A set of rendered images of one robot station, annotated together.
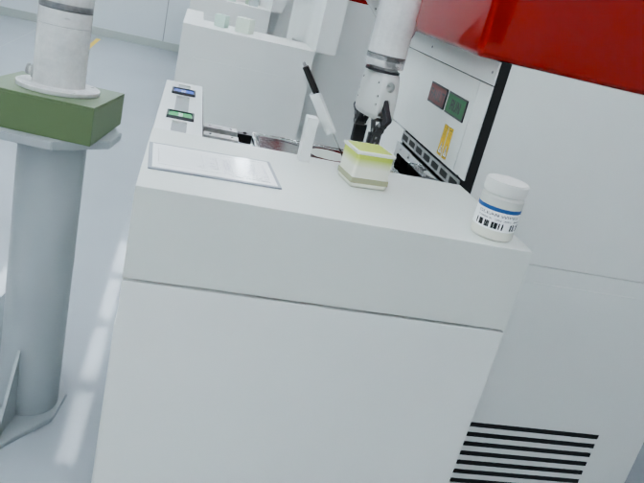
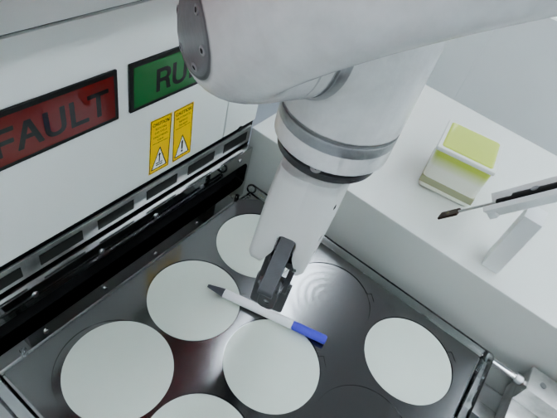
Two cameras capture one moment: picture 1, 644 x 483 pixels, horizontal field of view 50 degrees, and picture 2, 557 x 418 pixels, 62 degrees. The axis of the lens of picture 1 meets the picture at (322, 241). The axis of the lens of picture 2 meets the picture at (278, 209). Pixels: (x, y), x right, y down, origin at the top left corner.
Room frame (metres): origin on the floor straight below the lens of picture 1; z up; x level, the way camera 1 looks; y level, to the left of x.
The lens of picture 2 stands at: (1.76, 0.12, 1.34)
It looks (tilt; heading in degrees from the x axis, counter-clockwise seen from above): 45 degrees down; 219
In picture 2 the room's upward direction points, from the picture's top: 17 degrees clockwise
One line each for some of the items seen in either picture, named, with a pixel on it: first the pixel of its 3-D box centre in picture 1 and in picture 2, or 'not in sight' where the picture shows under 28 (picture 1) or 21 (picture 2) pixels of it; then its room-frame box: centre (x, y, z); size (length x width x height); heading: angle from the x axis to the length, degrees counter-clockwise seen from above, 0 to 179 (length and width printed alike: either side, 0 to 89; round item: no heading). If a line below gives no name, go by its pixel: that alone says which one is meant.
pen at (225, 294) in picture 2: not in sight; (265, 312); (1.53, -0.04, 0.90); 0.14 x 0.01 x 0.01; 120
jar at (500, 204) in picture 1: (499, 207); not in sight; (1.11, -0.27, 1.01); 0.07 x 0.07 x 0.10
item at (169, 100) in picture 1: (176, 134); not in sight; (1.53, 0.38, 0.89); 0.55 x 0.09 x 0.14; 14
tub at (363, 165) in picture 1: (365, 165); (458, 164); (1.22, -0.04, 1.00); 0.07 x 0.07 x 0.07; 23
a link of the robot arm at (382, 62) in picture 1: (385, 61); (336, 123); (1.53, -0.04, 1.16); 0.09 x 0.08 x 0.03; 30
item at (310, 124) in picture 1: (318, 127); (511, 216); (1.29, 0.06, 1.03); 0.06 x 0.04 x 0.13; 104
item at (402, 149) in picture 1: (418, 183); (119, 253); (1.62, -0.19, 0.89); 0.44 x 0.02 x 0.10; 14
